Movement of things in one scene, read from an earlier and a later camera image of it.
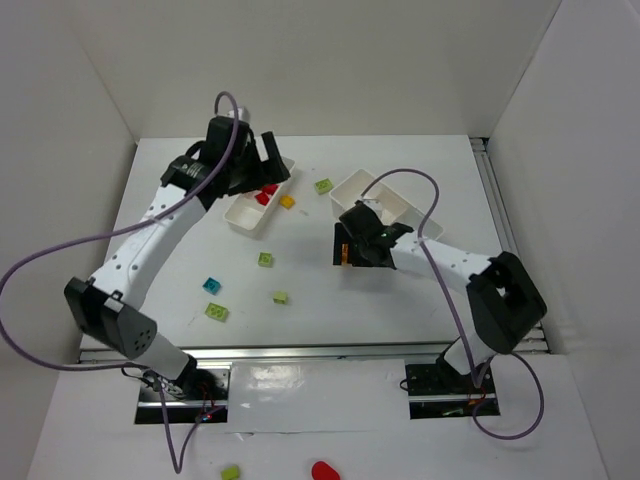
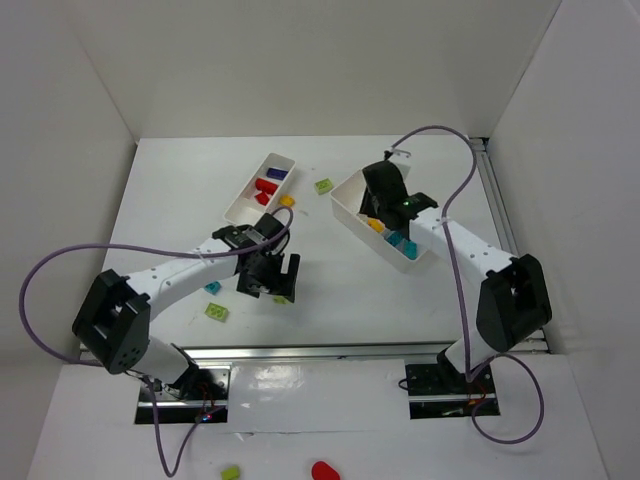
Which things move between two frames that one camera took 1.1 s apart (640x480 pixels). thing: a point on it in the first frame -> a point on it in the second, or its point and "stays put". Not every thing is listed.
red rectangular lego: [262, 198] stays put
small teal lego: [211, 285] stays put
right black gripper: [347, 251] -> [382, 188]
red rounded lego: [270, 188] stays put
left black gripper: [262, 167] -> [272, 279]
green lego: [323, 186] stays put
